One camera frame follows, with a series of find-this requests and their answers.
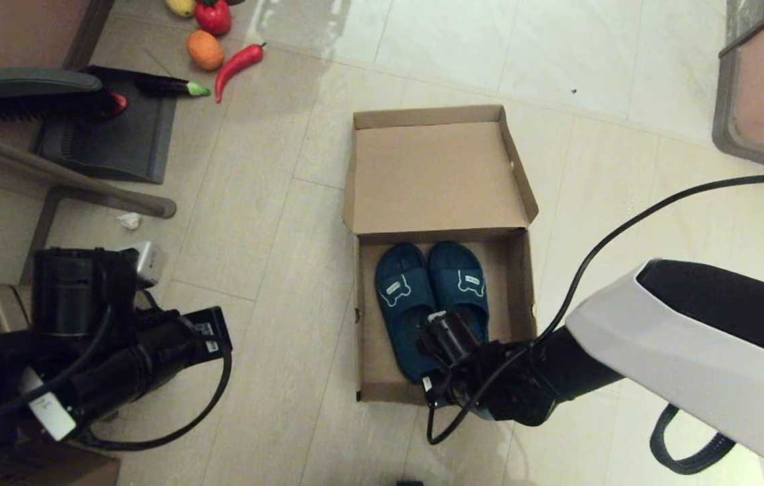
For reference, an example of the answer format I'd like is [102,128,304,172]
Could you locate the dark blue bear-print slipper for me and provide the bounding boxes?
[374,243,438,383]
[428,241,491,345]

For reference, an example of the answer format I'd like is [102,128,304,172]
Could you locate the brown cardboard shoe box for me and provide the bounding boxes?
[344,105,539,406]

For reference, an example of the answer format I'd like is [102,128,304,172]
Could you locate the dark grey dustpan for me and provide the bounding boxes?
[34,65,179,185]

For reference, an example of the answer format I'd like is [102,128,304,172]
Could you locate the dark grey broom brush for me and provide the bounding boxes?
[0,39,116,129]

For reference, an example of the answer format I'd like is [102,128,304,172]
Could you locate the purple toy eggplant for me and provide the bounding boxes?
[134,76,213,99]

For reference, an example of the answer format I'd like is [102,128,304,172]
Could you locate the orange toy fruit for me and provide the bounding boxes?
[186,30,225,72]

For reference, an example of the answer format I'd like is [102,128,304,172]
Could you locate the red toy chili pepper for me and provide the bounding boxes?
[215,43,267,104]

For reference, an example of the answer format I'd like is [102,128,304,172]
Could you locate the red toy bell pepper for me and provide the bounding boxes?
[194,0,233,38]

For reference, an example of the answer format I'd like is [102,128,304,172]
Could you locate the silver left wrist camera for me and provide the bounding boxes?
[119,241,171,290]

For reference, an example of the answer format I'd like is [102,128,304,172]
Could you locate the brown metal chair frame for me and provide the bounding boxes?
[0,120,178,284]

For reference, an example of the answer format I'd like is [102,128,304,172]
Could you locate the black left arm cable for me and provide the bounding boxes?
[0,304,233,452]

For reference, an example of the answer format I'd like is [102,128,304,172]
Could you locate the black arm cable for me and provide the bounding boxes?
[0,304,233,452]
[426,174,764,446]

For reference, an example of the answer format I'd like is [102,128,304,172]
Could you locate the black corrugated cable loop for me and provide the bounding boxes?
[649,404,737,475]

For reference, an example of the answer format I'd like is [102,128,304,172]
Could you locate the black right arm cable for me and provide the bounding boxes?
[426,174,764,446]

